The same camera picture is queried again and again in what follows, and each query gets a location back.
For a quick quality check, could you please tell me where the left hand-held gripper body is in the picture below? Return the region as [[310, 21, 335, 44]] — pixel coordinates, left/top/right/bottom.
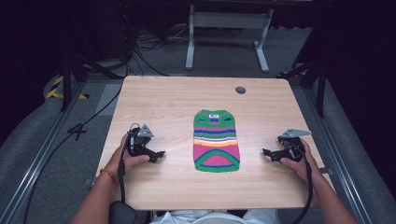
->
[[125, 123, 156, 158]]

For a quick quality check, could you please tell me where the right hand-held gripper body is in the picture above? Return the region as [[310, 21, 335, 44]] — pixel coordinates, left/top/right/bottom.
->
[[276, 128, 313, 163]]

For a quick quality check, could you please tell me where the striped knitted pet sweater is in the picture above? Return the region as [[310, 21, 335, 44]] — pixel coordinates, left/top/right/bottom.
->
[[192, 108, 242, 174]]

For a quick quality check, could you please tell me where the person's left hand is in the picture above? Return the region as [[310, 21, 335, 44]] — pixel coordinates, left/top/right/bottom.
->
[[106, 133, 150, 179]]

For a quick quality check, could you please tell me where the person's right hand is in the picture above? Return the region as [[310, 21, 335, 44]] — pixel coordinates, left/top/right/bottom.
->
[[279, 138, 322, 185]]

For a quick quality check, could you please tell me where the black chair armrest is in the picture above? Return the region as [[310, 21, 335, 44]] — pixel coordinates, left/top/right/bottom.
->
[[108, 201, 138, 224]]

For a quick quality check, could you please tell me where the black metal stand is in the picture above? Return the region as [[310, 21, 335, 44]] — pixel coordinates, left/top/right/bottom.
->
[[277, 59, 329, 119], [60, 50, 127, 113]]

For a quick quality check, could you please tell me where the person's white clothing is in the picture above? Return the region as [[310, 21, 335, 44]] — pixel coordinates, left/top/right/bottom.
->
[[149, 208, 282, 224]]

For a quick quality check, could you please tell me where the left hand-held gripper black cable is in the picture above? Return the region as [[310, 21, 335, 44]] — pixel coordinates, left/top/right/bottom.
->
[[117, 122, 142, 203]]

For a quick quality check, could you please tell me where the hand-held gripper black cable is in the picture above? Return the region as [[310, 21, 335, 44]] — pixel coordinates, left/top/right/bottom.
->
[[284, 140, 314, 224], [117, 122, 142, 203]]

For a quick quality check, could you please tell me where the beaded bracelet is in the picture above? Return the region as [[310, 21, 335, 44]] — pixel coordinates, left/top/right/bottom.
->
[[99, 168, 119, 185]]

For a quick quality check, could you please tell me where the right hand-held gripper black cable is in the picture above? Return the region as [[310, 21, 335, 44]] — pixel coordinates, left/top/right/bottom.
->
[[284, 140, 314, 224]]

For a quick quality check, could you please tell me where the aluminium floor rail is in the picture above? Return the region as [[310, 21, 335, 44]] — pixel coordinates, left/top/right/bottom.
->
[[302, 87, 373, 224], [0, 79, 88, 224]]

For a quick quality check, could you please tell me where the black floor cable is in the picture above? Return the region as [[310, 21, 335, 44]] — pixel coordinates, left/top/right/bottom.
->
[[22, 85, 123, 224]]

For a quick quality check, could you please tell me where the bundle of floor cables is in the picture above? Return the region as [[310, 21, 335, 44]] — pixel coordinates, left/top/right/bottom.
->
[[125, 22, 244, 77]]

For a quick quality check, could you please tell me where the grey metal table frame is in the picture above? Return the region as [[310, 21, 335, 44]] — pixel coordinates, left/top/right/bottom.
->
[[185, 4, 276, 75]]

